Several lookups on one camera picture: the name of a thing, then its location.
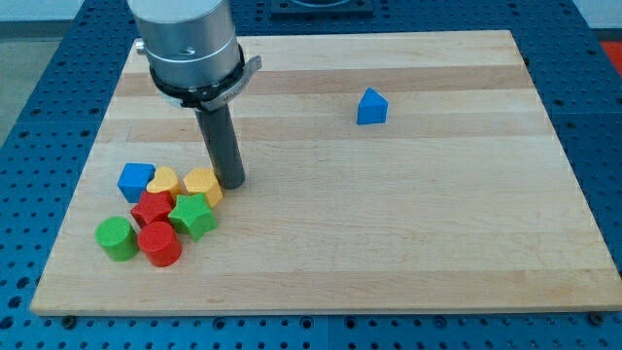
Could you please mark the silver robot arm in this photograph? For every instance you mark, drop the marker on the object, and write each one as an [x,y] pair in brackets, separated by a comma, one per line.
[189,43]

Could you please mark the blue triangle block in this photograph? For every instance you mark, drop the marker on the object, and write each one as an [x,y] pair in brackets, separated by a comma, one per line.
[372,108]

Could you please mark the wooden board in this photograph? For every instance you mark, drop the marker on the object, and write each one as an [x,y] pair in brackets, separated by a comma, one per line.
[463,201]

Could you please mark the dark grey cylindrical pointer rod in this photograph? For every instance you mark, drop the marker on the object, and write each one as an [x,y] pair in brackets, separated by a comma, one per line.
[221,143]

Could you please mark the yellow pentagon block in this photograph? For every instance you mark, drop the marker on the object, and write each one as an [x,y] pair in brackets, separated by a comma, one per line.
[204,180]

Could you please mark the green star block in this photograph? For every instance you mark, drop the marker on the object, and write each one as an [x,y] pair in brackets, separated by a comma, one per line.
[192,216]

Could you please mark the yellow heart block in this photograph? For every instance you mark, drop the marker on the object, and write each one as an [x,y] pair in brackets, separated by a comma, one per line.
[165,180]

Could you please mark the red star block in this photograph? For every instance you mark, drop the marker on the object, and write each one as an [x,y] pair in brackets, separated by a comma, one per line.
[152,207]

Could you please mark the red cylinder block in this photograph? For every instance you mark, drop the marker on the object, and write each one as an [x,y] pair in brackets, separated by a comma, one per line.
[160,244]

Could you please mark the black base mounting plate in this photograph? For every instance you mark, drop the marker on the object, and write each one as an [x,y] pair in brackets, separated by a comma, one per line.
[302,8]

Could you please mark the blue cube block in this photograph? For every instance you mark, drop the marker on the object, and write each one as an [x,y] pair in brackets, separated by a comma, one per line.
[134,179]

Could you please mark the green cylinder block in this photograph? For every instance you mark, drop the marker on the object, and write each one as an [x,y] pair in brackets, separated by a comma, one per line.
[117,238]

